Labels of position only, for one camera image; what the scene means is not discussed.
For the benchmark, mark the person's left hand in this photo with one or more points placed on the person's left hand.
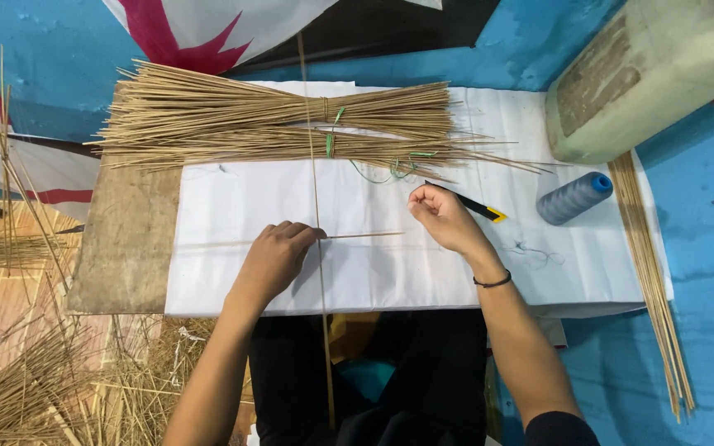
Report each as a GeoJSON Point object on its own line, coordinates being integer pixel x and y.
{"type": "Point", "coordinates": [273, 257]}

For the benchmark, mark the person's right hand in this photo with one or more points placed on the person's right hand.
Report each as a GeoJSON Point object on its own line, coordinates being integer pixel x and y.
{"type": "Point", "coordinates": [447, 220]}

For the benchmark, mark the person's left fingers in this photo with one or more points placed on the person's left fingers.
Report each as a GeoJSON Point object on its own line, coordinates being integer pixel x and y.
{"type": "Point", "coordinates": [304, 232]}

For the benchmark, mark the person's right fingers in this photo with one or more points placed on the person's right fingers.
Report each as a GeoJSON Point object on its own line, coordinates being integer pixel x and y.
{"type": "Point", "coordinates": [422, 201]}

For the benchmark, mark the long thin bamboo stick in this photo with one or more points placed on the long thin bamboo stick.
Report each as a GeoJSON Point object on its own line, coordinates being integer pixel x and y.
{"type": "Point", "coordinates": [320, 248]}

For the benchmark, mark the short thin bamboo stick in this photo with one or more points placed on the short thin bamboo stick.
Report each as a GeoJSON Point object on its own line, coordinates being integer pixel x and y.
{"type": "Point", "coordinates": [366, 235]}

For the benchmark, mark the stack of white paper sheets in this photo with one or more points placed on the stack of white paper sheets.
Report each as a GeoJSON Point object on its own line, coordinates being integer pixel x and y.
{"type": "Point", "coordinates": [394, 248]}

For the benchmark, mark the black yellow utility knife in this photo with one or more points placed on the black yellow utility knife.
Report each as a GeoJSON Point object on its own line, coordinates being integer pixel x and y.
{"type": "Point", "coordinates": [478, 207]}

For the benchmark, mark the green thread tie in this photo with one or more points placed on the green thread tie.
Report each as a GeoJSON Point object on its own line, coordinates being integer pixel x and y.
{"type": "Point", "coordinates": [363, 158]}

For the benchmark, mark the black wrist band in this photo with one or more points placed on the black wrist band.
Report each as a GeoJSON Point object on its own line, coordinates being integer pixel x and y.
{"type": "Point", "coordinates": [493, 283]}

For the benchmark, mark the bundle of bamboo sticks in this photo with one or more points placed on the bundle of bamboo sticks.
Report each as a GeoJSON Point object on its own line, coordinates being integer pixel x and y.
{"type": "Point", "coordinates": [282, 124]}

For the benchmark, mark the loose dark thread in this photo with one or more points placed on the loose dark thread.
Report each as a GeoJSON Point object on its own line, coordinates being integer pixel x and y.
{"type": "Point", "coordinates": [533, 253]}

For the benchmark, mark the grey thread spool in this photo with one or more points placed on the grey thread spool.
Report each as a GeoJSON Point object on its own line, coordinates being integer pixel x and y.
{"type": "Point", "coordinates": [571, 198]}

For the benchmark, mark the person's black clothing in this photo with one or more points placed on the person's black clothing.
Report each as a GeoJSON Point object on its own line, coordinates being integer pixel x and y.
{"type": "Point", "coordinates": [369, 378]}

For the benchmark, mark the black paper kite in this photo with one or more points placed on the black paper kite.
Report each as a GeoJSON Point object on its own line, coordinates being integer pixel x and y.
{"type": "Point", "coordinates": [382, 31]}

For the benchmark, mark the brown wooden board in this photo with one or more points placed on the brown wooden board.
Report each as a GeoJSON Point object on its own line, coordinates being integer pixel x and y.
{"type": "Point", "coordinates": [124, 241]}

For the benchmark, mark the white red paper kite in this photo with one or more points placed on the white red paper kite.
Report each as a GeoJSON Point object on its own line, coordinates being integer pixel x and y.
{"type": "Point", "coordinates": [208, 31]}

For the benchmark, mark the row of long bamboo sticks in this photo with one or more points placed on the row of long bamboo sticks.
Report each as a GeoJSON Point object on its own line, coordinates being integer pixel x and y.
{"type": "Point", "coordinates": [651, 279]}

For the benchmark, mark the cream plastic jerrycan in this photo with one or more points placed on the cream plastic jerrycan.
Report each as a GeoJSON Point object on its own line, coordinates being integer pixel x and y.
{"type": "Point", "coordinates": [648, 74]}

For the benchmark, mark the heap of bamboo stick scraps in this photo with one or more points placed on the heap of bamboo stick scraps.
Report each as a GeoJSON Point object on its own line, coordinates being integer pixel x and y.
{"type": "Point", "coordinates": [47, 347]}

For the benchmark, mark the white red black kite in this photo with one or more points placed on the white red black kite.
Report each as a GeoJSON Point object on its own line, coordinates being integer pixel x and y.
{"type": "Point", "coordinates": [28, 161]}

